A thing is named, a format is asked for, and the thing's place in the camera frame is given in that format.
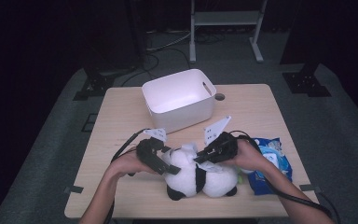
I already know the white plastic storage bin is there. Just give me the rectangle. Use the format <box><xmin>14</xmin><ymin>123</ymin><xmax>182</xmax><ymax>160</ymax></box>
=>
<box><xmin>141</xmin><ymin>68</ymin><xmax>217</xmax><ymax>135</ymax></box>

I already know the black stand base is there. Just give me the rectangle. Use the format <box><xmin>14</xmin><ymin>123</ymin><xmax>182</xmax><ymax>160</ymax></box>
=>
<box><xmin>73</xmin><ymin>55</ymin><xmax>116</xmax><ymax>102</ymax></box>
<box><xmin>282</xmin><ymin>62</ymin><xmax>333</xmax><ymax>98</ymax></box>

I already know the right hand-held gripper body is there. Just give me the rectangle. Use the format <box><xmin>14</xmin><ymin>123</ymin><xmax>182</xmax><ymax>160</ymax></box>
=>
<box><xmin>203</xmin><ymin>115</ymin><xmax>240</xmax><ymax>164</ymax></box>

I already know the grey floor cable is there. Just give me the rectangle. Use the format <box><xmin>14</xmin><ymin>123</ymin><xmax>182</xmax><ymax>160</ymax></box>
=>
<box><xmin>145</xmin><ymin>29</ymin><xmax>193</xmax><ymax>52</ymax></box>

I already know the blue wet wipes packet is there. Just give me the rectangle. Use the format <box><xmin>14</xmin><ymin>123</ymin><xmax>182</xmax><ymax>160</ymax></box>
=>
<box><xmin>241</xmin><ymin>137</ymin><xmax>294</xmax><ymax>196</ymax></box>

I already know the left hand-held gripper cable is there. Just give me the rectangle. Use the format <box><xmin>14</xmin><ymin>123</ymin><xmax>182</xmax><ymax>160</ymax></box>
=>
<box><xmin>103</xmin><ymin>128</ymin><xmax>152</xmax><ymax>224</ymax></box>

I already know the black floor cable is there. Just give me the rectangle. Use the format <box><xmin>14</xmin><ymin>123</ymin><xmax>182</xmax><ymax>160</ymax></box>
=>
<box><xmin>120</xmin><ymin>46</ymin><xmax>191</xmax><ymax>88</ymax></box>

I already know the person's left hand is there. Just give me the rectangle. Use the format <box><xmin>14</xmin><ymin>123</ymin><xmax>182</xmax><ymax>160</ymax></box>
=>
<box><xmin>106</xmin><ymin>148</ymin><xmax>158</xmax><ymax>179</ymax></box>

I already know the white metal stand frame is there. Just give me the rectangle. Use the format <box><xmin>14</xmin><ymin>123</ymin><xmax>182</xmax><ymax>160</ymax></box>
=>
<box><xmin>189</xmin><ymin>0</ymin><xmax>269</xmax><ymax>64</ymax></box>

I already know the white wet wipe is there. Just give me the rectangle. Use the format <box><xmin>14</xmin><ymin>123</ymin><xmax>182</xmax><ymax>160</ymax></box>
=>
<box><xmin>180</xmin><ymin>142</ymin><xmax>227</xmax><ymax>174</ymax></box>

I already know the person's right hand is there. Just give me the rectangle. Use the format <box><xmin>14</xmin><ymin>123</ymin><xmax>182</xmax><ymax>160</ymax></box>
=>
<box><xmin>222</xmin><ymin>138</ymin><xmax>273</xmax><ymax>175</ymax></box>

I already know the panda plush toy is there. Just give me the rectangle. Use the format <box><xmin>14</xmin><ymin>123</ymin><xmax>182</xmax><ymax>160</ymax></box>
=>
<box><xmin>161</xmin><ymin>143</ymin><xmax>242</xmax><ymax>202</ymax></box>

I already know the black tape strip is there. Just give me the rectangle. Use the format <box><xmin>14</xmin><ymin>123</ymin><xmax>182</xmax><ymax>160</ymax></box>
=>
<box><xmin>298</xmin><ymin>184</ymin><xmax>323</xmax><ymax>192</ymax></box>
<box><xmin>63</xmin><ymin>185</ymin><xmax>84</xmax><ymax>194</ymax></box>

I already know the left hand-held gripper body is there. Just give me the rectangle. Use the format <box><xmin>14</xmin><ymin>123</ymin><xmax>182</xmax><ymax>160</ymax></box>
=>
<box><xmin>135</xmin><ymin>128</ymin><xmax>169</xmax><ymax>175</ymax></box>

